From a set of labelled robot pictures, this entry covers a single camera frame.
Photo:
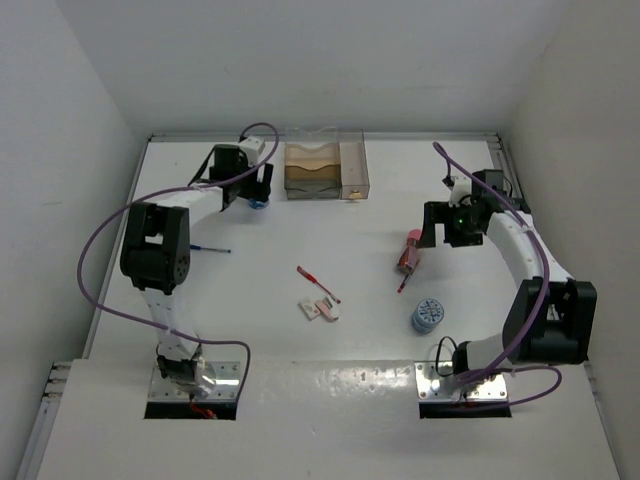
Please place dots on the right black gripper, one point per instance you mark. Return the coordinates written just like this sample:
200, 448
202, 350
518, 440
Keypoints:
438, 212

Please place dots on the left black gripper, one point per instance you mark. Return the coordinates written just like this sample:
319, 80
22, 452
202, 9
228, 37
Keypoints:
257, 190

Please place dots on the blue tape roll stack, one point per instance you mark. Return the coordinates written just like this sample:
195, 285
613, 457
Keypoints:
258, 204

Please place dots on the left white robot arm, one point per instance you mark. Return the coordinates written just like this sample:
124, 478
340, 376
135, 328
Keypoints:
156, 251

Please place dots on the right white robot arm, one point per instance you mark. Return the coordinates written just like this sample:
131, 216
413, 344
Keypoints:
550, 320

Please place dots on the pink cap glue stick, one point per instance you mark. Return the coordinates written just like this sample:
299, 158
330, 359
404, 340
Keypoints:
410, 255

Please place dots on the transparent tiered desk organizer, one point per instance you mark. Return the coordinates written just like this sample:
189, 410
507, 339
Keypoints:
312, 164

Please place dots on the blue ballpoint pen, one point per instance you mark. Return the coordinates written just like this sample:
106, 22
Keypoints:
210, 249

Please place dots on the red gel pen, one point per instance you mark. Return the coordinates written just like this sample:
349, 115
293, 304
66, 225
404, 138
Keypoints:
316, 282

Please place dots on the white eraser block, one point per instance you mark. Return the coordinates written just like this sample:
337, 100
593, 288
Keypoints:
309, 308

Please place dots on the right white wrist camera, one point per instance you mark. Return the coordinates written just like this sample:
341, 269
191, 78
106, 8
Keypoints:
460, 189

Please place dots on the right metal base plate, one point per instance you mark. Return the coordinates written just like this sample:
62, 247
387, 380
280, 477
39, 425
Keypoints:
436, 383

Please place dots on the metal base plate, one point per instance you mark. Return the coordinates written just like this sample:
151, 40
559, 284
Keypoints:
436, 383
213, 382

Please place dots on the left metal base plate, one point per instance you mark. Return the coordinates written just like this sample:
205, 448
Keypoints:
213, 382

